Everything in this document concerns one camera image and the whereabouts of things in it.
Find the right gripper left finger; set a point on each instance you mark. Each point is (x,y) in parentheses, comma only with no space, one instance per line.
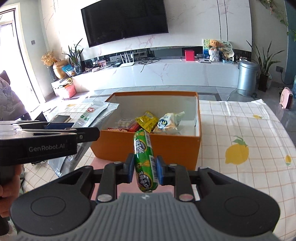
(111,176)

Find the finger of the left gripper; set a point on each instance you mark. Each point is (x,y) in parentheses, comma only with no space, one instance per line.
(89,134)
(59,125)

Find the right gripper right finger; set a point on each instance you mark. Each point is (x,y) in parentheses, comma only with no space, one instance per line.
(176,176)

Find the large white pouch bag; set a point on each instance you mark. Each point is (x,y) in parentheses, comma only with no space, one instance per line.
(88,126)

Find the green sausage stick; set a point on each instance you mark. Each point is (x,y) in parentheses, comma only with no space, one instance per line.
(145,163)

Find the clear tray of yogurt balls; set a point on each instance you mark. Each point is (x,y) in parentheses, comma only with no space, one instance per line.
(125,123)

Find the pale green chips bag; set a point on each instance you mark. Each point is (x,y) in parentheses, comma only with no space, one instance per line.
(169,123)

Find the yellow snack packet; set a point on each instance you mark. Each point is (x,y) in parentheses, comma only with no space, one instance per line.
(148,121)

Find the left hand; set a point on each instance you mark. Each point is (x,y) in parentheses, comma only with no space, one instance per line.
(10,192)

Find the black book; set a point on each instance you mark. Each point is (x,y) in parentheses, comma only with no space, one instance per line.
(60,119)

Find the pink storage box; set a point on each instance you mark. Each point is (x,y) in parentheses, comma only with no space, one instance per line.
(64,88)

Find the orange cardboard box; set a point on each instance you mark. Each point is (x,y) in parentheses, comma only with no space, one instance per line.
(180,148)

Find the golden vase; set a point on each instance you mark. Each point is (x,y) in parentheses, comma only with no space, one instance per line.
(57,68)

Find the dried flower bouquet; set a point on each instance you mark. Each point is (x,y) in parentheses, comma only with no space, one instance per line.
(49,59)

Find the potted orchid plant left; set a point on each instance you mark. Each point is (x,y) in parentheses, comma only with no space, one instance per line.
(74,55)

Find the lemon print tablecloth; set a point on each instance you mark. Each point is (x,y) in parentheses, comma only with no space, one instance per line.
(243,140)

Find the white wifi router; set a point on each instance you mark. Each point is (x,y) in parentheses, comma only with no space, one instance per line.
(127,59)

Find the white TV console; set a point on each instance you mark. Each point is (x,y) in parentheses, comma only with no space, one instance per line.
(168,72)

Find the black television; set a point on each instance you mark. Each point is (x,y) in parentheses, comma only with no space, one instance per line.
(108,21)

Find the red box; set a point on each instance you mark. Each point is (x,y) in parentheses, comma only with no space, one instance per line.
(189,55)

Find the silver trash can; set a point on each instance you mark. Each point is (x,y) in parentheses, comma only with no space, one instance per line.
(247,77)

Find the teddy bear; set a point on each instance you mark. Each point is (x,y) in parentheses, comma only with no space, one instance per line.
(214,50)

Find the potted long-leaf plant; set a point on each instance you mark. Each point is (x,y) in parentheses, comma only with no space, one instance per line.
(264,59)

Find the pink small heater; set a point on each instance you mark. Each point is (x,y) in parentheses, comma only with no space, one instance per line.
(286,98)

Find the blue water jug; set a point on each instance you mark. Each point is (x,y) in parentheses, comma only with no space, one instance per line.
(294,88)

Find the hanging ivy plant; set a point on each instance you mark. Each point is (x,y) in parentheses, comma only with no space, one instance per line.
(280,14)

